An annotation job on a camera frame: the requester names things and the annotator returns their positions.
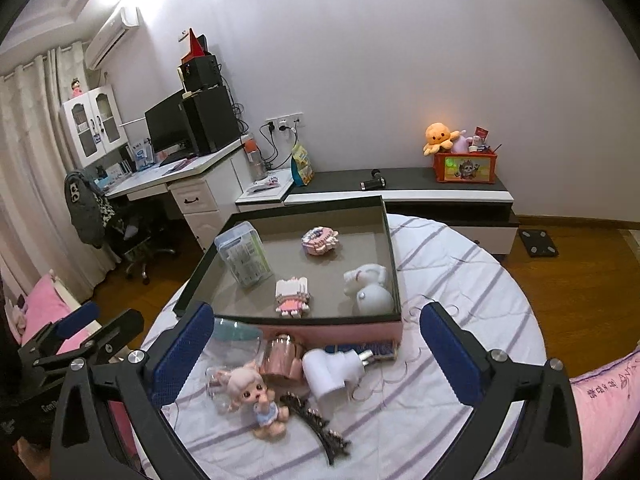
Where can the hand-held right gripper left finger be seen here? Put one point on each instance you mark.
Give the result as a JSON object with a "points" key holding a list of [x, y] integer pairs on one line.
{"points": [[182, 355]]}

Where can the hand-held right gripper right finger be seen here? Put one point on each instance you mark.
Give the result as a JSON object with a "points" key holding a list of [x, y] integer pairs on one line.
{"points": [[450, 355]]}

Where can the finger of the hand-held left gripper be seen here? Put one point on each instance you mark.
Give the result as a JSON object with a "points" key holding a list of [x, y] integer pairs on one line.
{"points": [[75, 317], [120, 322]]}

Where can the small clear plastic jar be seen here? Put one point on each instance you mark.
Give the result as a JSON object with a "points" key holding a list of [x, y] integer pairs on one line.
{"points": [[217, 385]]}

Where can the clear cup with teal lid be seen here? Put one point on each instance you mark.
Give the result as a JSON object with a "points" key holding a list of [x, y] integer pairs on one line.
{"points": [[240, 342]]}

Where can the doll figurine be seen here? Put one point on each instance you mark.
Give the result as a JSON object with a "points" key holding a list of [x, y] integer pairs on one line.
{"points": [[250, 395]]}

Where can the rose gold jar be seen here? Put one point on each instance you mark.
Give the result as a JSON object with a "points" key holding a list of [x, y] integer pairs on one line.
{"points": [[282, 360]]}

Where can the pink storage box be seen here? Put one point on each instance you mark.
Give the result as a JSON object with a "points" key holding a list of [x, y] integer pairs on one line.
{"points": [[350, 335]]}

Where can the black hair clip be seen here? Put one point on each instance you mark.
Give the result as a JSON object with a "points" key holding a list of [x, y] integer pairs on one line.
{"points": [[310, 420]]}

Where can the pink pillow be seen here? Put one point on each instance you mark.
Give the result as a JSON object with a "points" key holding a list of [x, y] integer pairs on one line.
{"points": [[40, 305]]}

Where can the black office chair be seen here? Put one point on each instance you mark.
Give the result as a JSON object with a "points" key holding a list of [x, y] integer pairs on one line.
{"points": [[135, 230]]}

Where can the white elephant piggy bank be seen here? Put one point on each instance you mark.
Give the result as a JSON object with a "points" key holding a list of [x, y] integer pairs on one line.
{"points": [[370, 295]]}

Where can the dark grey jacket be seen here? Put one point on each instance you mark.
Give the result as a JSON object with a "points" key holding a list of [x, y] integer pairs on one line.
{"points": [[82, 210]]}

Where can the clear plastic case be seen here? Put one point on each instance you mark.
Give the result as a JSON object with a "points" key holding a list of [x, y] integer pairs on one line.
{"points": [[245, 255]]}

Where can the pink white brick figure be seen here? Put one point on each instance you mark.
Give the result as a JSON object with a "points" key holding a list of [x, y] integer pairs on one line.
{"points": [[292, 297]]}

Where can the black bathroom scale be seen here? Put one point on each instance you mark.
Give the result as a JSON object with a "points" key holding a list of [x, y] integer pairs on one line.
{"points": [[537, 243]]}

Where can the white desk with drawers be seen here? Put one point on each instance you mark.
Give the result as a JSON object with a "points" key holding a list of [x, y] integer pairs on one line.
{"points": [[200, 199]]}

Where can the cream curtain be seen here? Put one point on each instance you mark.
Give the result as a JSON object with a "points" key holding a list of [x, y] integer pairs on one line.
{"points": [[30, 160]]}

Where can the blue white carton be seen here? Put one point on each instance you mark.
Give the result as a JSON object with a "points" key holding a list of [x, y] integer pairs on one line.
{"points": [[141, 155]]}

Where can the pink blanket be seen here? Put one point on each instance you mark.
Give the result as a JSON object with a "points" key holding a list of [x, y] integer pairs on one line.
{"points": [[610, 410]]}

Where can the pink brick flower toy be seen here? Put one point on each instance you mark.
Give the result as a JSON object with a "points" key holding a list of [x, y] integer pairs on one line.
{"points": [[320, 241]]}

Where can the low black white cabinet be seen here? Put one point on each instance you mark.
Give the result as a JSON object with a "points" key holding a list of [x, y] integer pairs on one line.
{"points": [[425, 180]]}

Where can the orange printed storage box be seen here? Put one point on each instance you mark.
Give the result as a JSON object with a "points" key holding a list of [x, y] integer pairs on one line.
{"points": [[465, 167]]}

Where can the black massage gun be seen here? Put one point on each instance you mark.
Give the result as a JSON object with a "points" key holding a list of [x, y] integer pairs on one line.
{"points": [[374, 182]]}

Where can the pink white packet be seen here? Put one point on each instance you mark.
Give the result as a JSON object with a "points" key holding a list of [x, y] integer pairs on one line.
{"points": [[264, 185]]}

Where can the white glass-door cabinet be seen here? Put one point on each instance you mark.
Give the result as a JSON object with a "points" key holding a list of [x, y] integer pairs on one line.
{"points": [[92, 125]]}

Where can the black computer monitor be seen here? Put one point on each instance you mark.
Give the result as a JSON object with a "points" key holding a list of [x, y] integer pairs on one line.
{"points": [[167, 125]]}

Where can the bottle with orange cap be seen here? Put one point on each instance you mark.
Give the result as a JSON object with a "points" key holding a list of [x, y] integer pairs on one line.
{"points": [[255, 160]]}

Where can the purple plush toy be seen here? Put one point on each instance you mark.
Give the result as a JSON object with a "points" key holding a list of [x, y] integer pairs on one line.
{"points": [[461, 142]]}

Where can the orange octopus plush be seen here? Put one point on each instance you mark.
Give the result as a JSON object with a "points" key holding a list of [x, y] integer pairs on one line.
{"points": [[440, 137]]}

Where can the black speakers stack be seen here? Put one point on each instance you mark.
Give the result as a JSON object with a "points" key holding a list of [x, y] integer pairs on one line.
{"points": [[210, 120]]}

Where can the small red card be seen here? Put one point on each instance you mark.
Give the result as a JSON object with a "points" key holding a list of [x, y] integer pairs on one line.
{"points": [[480, 135]]}

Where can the blue yellow snack bag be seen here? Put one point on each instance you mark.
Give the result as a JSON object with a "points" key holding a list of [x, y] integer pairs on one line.
{"points": [[302, 167]]}

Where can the small pink doll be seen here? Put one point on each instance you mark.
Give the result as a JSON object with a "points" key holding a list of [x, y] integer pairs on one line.
{"points": [[76, 88]]}

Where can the black speaker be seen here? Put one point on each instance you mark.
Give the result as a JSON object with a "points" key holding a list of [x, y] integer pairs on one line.
{"points": [[202, 74]]}

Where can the white air conditioner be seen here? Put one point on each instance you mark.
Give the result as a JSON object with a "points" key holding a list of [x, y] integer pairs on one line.
{"points": [[110, 35]]}

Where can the white wall power outlet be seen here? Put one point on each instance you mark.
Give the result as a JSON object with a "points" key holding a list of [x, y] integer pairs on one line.
{"points": [[285, 122]]}

